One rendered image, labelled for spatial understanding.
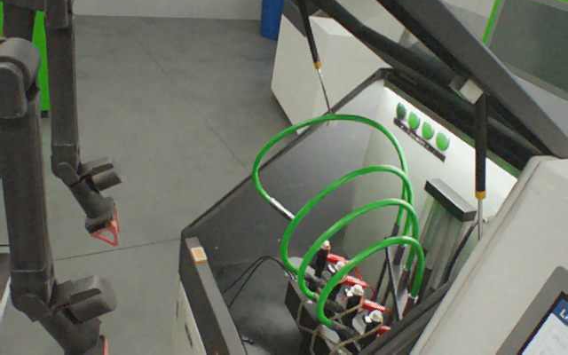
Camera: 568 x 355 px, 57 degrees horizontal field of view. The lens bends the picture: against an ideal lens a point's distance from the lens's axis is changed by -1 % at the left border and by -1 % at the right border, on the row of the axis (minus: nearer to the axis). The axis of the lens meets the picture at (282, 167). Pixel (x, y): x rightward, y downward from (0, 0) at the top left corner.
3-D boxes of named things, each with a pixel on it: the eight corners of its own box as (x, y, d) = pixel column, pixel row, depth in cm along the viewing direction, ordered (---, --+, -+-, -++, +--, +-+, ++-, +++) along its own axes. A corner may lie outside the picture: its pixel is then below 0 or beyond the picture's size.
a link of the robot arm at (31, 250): (-3, 39, 72) (-23, 64, 63) (42, 42, 74) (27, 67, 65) (22, 279, 92) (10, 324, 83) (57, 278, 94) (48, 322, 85)
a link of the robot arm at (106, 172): (58, 149, 126) (52, 167, 119) (102, 131, 127) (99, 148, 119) (82, 187, 133) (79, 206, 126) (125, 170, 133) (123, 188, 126)
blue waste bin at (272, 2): (248, 29, 740) (255, -28, 704) (285, 30, 769) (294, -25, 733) (266, 42, 696) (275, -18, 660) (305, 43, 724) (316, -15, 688)
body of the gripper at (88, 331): (104, 322, 101) (84, 297, 97) (100, 365, 92) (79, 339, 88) (72, 335, 101) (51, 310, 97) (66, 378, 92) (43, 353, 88)
